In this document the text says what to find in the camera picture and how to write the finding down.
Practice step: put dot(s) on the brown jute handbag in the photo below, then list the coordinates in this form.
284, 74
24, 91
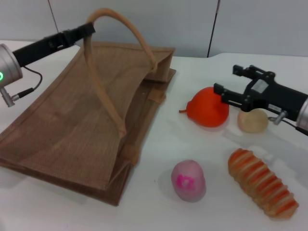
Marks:
72, 120

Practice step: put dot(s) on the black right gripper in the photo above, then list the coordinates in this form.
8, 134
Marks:
276, 96

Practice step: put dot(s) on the orange fruit with stem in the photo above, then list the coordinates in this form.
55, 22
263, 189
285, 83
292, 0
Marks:
204, 113

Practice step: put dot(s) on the beige round peach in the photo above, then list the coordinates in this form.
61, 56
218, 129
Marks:
252, 122

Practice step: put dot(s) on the dark vertical wall strip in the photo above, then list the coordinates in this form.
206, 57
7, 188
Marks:
213, 31

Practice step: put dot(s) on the orange striped bread loaf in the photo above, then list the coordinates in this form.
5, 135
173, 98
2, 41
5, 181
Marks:
260, 183

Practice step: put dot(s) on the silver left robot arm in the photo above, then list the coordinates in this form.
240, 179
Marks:
9, 65

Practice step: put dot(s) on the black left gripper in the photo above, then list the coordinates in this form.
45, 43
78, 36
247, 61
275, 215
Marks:
38, 49

